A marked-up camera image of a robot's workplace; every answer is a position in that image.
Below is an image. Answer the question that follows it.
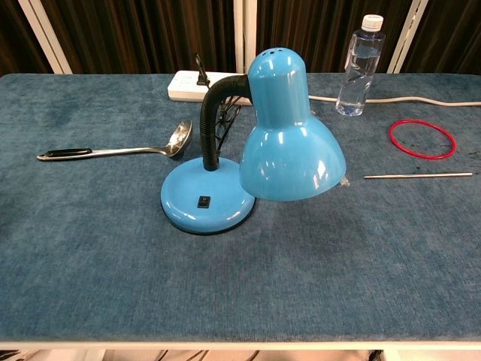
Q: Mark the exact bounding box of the blue desk lamp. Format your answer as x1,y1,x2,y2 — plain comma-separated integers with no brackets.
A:
160,47,347,236

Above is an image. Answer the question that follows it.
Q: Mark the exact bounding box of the white power strip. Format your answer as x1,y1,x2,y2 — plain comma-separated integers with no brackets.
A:
167,70,253,107

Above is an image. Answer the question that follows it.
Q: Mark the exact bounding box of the blue table cloth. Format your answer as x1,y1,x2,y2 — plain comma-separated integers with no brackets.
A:
0,72,481,343

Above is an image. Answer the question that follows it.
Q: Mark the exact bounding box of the clear plastic water bottle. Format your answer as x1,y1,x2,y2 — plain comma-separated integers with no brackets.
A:
335,14,387,117

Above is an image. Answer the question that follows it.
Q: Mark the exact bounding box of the dark brown curtain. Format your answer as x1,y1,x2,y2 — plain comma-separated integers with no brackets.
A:
0,0,481,76

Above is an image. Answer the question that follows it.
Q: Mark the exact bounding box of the thin metal rod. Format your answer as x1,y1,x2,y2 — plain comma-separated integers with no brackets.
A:
363,172,473,180

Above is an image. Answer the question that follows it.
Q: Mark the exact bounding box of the steel ladle with black handle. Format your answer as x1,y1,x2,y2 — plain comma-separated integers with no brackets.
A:
36,119,194,162

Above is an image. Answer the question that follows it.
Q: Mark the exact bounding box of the black cable bundle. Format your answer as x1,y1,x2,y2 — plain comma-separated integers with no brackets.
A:
194,53,242,150

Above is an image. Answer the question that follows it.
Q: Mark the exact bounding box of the white frame post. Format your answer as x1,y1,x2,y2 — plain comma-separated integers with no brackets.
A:
232,0,258,74
17,0,73,74
386,0,434,74

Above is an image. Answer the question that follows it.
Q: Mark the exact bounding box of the red ring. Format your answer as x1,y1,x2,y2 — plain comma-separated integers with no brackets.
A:
389,119,457,161

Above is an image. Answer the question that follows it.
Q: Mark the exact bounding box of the white power strip cable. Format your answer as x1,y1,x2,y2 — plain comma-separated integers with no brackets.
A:
307,95,481,108

